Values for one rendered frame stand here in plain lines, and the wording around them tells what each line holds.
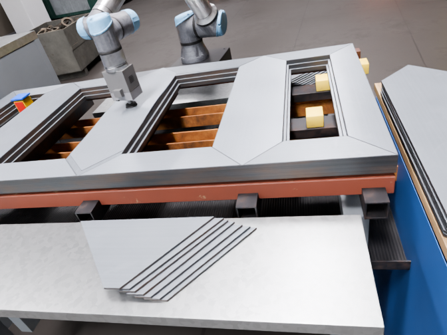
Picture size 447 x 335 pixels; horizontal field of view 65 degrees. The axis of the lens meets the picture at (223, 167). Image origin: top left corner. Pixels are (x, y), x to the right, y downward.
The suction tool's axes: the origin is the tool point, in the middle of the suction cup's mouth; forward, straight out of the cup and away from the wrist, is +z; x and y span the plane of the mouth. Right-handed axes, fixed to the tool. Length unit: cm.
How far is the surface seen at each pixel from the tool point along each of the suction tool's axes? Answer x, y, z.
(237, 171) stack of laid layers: -30, 50, 1
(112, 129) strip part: -15.4, 2.4, -0.9
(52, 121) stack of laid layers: -6.6, -34.2, 1.6
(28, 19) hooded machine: 545, -692, 52
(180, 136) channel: 5.5, 12.3, 14.8
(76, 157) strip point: -31.1, 1.2, -0.8
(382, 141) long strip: -18, 81, -1
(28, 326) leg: -52, -58, 81
